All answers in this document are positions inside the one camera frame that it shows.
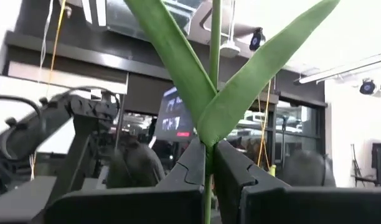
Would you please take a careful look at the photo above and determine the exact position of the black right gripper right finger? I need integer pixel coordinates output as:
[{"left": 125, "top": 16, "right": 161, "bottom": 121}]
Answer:
[{"left": 212, "top": 139, "right": 381, "bottom": 224}]

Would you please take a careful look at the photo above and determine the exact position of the long ceiling light strip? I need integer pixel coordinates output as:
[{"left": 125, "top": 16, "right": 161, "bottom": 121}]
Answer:
[{"left": 293, "top": 51, "right": 381, "bottom": 85}]

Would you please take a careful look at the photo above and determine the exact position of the monitor with red bar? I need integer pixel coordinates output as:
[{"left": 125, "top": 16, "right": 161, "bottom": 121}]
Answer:
[{"left": 154, "top": 86, "right": 194, "bottom": 142}]

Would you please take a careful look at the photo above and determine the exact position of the white dome ceiling fixture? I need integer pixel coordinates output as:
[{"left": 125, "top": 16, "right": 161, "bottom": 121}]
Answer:
[{"left": 220, "top": 40, "right": 241, "bottom": 58}]

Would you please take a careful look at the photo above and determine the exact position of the person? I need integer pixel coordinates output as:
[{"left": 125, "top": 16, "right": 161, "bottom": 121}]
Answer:
[{"left": 108, "top": 118, "right": 166, "bottom": 189}]

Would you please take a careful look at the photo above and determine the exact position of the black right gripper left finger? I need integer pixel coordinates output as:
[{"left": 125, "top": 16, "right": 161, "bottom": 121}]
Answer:
[{"left": 43, "top": 138, "right": 207, "bottom": 224}]

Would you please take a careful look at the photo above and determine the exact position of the yellow hanging rope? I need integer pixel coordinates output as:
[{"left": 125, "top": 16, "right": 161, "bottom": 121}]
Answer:
[
  {"left": 45, "top": 0, "right": 67, "bottom": 94},
  {"left": 257, "top": 80, "right": 272, "bottom": 169}
]

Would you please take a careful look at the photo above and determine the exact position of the blue ceiling camera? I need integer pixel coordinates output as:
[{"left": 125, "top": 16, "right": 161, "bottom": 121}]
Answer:
[
  {"left": 359, "top": 78, "right": 378, "bottom": 96},
  {"left": 248, "top": 27, "right": 266, "bottom": 52}
]

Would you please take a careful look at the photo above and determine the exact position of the green artificial flower stem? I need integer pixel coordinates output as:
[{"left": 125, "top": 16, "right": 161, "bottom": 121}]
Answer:
[{"left": 123, "top": 0, "right": 341, "bottom": 224}]

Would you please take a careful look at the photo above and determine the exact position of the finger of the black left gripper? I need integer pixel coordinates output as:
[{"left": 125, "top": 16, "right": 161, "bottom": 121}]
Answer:
[{"left": 49, "top": 116, "right": 96, "bottom": 203}]

